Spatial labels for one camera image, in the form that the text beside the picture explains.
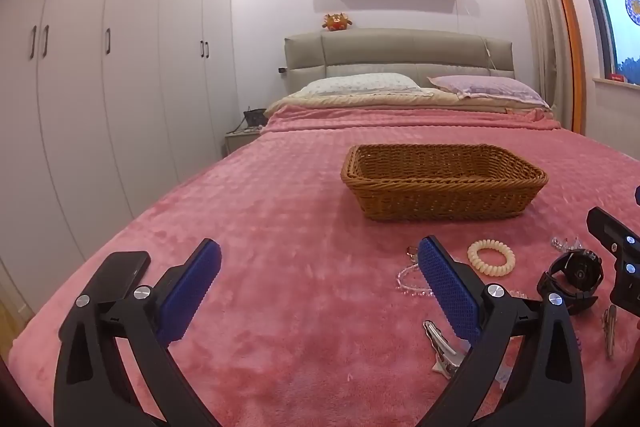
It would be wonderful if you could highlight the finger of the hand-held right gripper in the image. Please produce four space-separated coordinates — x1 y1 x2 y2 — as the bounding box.
586 206 640 310

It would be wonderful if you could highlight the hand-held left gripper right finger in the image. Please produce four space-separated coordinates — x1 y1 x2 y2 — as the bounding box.
415 235 586 427

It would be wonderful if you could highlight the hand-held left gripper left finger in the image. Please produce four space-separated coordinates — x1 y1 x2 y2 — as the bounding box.
52 238 223 427

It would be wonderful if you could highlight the cream spiral hair tie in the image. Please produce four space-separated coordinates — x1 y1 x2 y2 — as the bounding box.
467 238 516 278

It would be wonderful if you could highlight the silver hair clip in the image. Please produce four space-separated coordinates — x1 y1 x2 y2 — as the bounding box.
432 349 468 379
602 304 619 361
422 319 458 358

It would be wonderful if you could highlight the clear bead bracelet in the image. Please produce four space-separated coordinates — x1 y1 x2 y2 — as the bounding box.
396 246 530 301

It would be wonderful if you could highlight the black wrist watch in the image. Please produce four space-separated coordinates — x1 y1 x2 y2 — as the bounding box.
537 249 604 316

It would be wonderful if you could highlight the clear crystal hair clip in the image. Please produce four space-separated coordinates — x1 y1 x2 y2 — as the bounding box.
551 234 587 253

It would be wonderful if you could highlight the brown wicker basket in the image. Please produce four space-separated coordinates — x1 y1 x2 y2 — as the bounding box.
341 144 549 223

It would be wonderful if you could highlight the pink fleece blanket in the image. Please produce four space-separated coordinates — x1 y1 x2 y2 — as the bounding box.
9 104 640 427

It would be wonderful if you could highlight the bedside table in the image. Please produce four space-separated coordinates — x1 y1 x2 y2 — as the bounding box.
223 129 262 158

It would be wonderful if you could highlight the lilac pillow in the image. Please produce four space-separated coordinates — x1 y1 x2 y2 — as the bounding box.
427 75 550 108

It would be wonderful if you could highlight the cream quilt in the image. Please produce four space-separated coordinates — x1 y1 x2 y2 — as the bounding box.
263 89 552 118

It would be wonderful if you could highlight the orange curtain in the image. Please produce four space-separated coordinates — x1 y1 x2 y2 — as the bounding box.
525 0 587 136

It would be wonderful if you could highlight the white dotted pillow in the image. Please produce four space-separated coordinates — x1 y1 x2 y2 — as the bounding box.
304 73 424 97

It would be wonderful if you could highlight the white wardrobe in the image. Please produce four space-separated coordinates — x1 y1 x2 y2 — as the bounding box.
0 0 234 313

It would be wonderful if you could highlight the beige curtain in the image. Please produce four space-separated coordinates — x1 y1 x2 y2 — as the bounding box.
505 0 563 128

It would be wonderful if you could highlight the window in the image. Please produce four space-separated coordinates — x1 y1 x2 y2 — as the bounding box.
566 0 640 86

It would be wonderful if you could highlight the grey padded headboard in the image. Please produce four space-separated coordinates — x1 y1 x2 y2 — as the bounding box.
283 28 516 86

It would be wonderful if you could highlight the orange plush toy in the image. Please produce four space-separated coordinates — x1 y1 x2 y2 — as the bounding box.
322 12 354 31

